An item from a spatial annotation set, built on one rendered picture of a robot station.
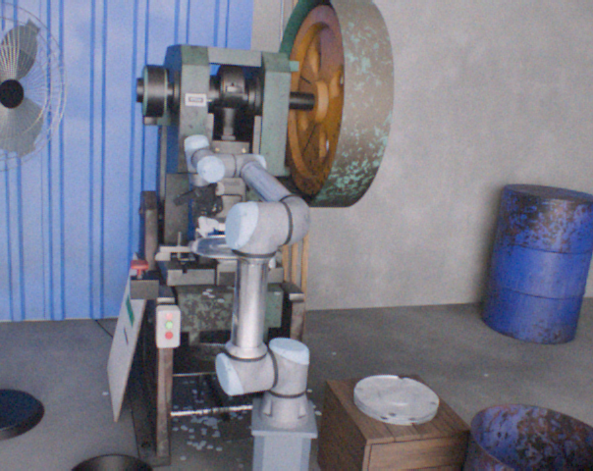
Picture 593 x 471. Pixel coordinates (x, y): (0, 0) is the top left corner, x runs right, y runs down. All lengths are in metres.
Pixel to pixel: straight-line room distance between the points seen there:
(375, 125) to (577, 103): 2.76
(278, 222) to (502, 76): 2.93
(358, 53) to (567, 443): 1.40
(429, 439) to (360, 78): 1.19
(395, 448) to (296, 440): 0.38
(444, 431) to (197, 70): 1.46
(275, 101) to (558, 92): 2.69
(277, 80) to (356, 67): 0.33
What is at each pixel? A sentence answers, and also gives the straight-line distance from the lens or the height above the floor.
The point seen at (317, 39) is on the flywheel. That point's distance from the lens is 2.57.
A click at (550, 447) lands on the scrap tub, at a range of 2.20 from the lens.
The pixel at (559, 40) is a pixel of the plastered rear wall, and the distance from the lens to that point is 4.58.
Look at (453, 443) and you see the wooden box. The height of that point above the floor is 0.30.
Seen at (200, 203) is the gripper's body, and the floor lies 0.99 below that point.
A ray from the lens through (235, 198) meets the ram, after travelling 2.31.
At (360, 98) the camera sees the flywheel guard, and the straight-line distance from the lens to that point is 2.10.
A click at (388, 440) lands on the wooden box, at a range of 2.06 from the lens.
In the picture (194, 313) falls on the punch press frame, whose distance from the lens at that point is 2.27.
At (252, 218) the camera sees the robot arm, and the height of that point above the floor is 1.07.
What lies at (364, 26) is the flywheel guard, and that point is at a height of 1.60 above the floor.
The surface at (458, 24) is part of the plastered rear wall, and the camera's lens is 4.12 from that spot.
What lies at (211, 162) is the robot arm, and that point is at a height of 1.15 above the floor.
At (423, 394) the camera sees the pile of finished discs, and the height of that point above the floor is 0.38.
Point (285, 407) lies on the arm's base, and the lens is 1.82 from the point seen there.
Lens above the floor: 1.41
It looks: 14 degrees down
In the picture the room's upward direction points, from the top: 5 degrees clockwise
